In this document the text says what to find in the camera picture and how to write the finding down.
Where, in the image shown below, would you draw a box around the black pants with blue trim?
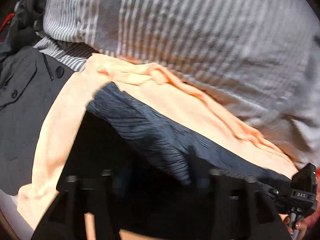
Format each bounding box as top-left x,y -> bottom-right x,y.
57,83 -> 289,239

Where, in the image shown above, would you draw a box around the grey striped duvet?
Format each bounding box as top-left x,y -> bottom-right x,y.
36,0 -> 319,167

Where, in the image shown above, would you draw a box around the dark grey shirt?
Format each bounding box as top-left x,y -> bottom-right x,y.
1,0 -> 74,196

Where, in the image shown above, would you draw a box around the person's right hand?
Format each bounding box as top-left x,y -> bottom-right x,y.
283,216 -> 308,240

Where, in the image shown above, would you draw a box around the peach blanket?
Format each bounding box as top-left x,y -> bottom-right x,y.
18,54 -> 296,239

